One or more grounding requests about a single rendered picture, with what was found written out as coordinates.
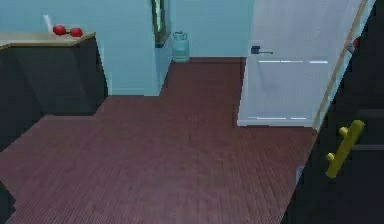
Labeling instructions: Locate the white thin upright object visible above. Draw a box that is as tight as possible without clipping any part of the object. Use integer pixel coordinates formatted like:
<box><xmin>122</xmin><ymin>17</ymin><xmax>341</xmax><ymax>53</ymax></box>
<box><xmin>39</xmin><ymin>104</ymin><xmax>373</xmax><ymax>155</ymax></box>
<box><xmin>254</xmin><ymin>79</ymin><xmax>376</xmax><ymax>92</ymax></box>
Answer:
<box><xmin>42</xmin><ymin>14</ymin><xmax>54</xmax><ymax>33</ymax></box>

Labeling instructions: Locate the black object at corner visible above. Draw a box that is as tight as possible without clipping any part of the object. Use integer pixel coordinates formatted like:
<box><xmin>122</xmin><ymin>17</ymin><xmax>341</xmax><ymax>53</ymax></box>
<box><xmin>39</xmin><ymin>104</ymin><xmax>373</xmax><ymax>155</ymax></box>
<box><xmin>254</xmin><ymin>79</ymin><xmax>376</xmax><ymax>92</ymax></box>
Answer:
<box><xmin>0</xmin><ymin>181</ymin><xmax>17</xmax><ymax>224</ymax></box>

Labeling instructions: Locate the yellow fridge bar handle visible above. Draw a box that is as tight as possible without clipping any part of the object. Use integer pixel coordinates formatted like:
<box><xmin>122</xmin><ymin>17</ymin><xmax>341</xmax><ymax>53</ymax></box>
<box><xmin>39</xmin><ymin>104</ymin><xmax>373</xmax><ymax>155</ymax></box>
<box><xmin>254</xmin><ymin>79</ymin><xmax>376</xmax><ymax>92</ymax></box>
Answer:
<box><xmin>325</xmin><ymin>119</ymin><xmax>366</xmax><ymax>180</ymax></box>

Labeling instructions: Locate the black fridge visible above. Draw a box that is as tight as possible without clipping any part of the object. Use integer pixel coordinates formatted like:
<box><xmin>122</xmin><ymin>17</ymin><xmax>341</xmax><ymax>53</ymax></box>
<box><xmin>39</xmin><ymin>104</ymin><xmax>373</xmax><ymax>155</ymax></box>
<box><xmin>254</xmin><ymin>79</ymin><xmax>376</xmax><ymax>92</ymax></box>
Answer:
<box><xmin>280</xmin><ymin>0</ymin><xmax>384</xmax><ymax>224</ymax></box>

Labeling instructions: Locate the pale teal gas cylinder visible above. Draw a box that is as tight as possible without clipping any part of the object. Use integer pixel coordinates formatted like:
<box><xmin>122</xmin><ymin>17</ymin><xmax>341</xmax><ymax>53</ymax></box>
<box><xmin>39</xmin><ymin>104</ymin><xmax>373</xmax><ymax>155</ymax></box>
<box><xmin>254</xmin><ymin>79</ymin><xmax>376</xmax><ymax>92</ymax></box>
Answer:
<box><xmin>171</xmin><ymin>31</ymin><xmax>191</xmax><ymax>63</ymax></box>

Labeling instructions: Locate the dark framed wall mirror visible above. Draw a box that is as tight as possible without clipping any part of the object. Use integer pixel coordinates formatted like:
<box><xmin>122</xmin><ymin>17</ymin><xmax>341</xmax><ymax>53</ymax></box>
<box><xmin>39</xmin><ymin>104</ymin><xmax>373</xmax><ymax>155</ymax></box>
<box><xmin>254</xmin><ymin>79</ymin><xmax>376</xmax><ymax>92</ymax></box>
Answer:
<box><xmin>150</xmin><ymin>0</ymin><xmax>172</xmax><ymax>49</ymax></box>

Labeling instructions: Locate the white room door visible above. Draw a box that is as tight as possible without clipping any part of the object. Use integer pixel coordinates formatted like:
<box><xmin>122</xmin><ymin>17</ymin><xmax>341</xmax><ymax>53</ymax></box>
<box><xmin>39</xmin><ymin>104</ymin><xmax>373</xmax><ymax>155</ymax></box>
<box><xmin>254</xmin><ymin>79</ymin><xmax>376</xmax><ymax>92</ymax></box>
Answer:
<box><xmin>236</xmin><ymin>0</ymin><xmax>371</xmax><ymax>128</ymax></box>

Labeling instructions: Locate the dark cabinet with wooden top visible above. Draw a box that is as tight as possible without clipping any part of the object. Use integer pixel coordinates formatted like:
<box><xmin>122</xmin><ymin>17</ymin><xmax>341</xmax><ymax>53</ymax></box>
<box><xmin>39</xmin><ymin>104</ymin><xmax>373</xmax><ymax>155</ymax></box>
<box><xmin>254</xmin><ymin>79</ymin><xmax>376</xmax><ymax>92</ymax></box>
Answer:
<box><xmin>0</xmin><ymin>31</ymin><xmax>109</xmax><ymax>153</ymax></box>

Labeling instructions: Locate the black door lever handle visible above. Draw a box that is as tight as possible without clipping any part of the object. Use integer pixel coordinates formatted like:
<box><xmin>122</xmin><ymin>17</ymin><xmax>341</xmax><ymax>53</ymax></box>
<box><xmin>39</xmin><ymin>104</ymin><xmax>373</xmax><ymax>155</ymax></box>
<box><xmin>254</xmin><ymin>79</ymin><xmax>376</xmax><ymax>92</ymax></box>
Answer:
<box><xmin>250</xmin><ymin>45</ymin><xmax>275</xmax><ymax>56</ymax></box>

